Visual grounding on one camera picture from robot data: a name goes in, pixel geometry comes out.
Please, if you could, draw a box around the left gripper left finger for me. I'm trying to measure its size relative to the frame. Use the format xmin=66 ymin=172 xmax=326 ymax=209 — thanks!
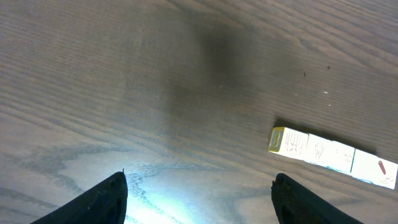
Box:
xmin=32 ymin=172 xmax=128 ymax=224

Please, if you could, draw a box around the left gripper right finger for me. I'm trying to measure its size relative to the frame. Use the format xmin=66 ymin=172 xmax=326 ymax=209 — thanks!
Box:
xmin=271 ymin=173 xmax=361 ymax=224

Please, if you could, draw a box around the green edged wooden block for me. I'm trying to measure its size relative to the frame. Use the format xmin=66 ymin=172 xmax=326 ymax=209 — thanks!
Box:
xmin=303 ymin=134 xmax=333 ymax=167

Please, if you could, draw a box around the yellow edged bug block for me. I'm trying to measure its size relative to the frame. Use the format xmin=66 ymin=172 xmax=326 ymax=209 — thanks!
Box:
xmin=268 ymin=127 xmax=308 ymax=160

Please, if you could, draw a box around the red spiral wooden block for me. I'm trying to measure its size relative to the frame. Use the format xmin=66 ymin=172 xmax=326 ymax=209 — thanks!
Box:
xmin=329 ymin=141 xmax=355 ymax=174

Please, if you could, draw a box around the yellow face wooden block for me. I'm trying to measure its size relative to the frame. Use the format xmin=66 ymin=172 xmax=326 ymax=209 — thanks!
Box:
xmin=350 ymin=149 xmax=397 ymax=190

